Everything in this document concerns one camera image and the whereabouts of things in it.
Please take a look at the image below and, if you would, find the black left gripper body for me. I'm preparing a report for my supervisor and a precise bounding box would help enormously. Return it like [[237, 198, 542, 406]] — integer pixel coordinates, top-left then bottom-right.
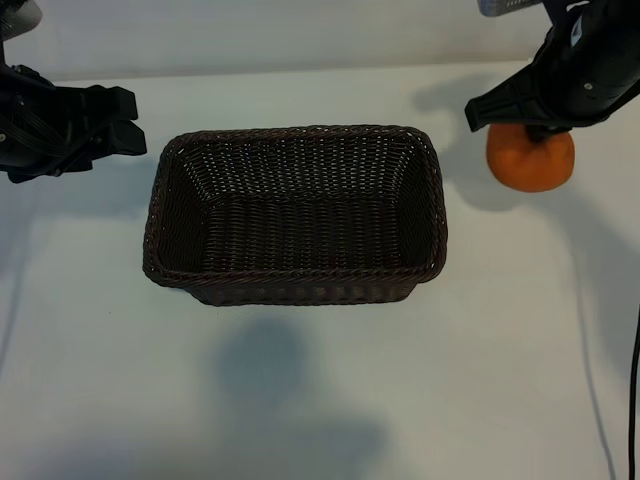
[[0, 64, 101, 184]]

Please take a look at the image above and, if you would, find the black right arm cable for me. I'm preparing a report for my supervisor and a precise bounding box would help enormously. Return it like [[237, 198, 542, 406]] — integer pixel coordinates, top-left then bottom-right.
[[625, 303, 640, 480]]

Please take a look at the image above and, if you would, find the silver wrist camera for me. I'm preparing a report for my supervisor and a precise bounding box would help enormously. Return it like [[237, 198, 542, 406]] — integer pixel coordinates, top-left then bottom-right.
[[477, 0, 542, 19], [0, 0, 41, 34]]

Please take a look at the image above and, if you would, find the dark brown wicker basket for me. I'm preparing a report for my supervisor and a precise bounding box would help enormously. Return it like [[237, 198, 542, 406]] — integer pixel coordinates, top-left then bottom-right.
[[142, 124, 448, 307]]

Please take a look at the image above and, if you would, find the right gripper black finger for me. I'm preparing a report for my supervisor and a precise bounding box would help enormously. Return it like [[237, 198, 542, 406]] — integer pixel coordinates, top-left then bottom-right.
[[464, 67, 539, 133], [527, 123, 567, 145]]

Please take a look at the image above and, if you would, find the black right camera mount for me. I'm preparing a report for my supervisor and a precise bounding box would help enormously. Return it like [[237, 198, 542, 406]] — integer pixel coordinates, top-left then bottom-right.
[[539, 0, 594, 24]]

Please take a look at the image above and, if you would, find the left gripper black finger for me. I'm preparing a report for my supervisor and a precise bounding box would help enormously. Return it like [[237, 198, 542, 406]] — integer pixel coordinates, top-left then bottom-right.
[[92, 85, 139, 122], [94, 119, 148, 157]]

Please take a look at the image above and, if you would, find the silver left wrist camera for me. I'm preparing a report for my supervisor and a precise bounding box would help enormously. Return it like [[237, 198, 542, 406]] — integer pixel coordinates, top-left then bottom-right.
[[0, 0, 41, 34]]

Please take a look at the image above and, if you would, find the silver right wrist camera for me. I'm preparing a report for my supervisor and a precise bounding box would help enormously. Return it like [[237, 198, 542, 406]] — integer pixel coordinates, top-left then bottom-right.
[[477, 0, 542, 19]]

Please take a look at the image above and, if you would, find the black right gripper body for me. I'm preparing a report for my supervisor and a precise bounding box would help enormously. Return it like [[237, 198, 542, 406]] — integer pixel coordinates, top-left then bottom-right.
[[524, 9, 640, 132]]

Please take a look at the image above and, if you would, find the orange fruit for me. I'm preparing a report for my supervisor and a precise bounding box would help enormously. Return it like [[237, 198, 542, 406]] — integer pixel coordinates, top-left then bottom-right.
[[486, 123, 576, 192]]

